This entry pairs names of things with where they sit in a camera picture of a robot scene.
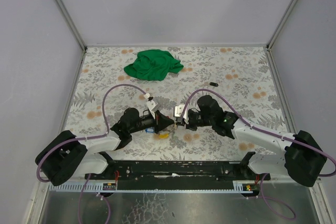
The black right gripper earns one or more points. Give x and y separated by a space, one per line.
189 125

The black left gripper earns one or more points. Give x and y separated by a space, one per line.
155 120

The blue key tag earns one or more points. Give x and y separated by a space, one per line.
149 130

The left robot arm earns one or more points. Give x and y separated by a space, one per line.
68 155

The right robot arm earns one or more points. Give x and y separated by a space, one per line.
295 155

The black key fob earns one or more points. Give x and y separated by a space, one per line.
213 84

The green crumpled cloth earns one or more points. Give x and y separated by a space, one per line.
153 65

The floral table mat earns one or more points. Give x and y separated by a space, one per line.
104 91

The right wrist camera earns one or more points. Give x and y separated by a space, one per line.
180 115

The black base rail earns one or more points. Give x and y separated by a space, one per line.
176 175

